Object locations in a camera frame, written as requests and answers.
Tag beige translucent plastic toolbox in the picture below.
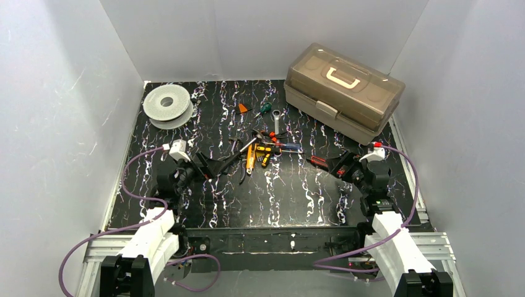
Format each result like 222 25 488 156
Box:
284 43 406 145

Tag red and black utility knife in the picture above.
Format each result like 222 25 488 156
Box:
309 155 329 169

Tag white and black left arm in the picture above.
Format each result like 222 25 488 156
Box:
97 147 221 296

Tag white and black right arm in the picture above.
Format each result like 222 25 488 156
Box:
308 147 454 296

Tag yellow black bit holder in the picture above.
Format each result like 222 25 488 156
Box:
255 145 282 168

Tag white filament spool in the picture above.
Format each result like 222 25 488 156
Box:
142 84 194 130

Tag silver combination wrench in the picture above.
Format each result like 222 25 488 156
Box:
272 110 281 134

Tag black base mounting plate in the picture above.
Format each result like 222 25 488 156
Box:
184 226 361 273

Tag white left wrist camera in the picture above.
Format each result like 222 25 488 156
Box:
169 139 191 161

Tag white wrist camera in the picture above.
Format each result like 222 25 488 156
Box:
169 139 191 161
359 142 386 162

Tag black handled cutters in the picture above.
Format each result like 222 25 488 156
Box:
224 137 259 166

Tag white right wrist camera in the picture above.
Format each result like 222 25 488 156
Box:
359 142 386 162

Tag blue handled screwdriver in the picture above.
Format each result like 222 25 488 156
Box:
262 142 303 154

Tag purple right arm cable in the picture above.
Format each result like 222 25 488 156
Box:
313 144 420 283

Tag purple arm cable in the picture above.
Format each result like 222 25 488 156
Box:
58 145 222 297
313 144 420 283

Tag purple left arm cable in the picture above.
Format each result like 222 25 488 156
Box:
58 145 222 297

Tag green handled screwdriver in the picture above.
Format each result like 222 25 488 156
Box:
254 102 272 118

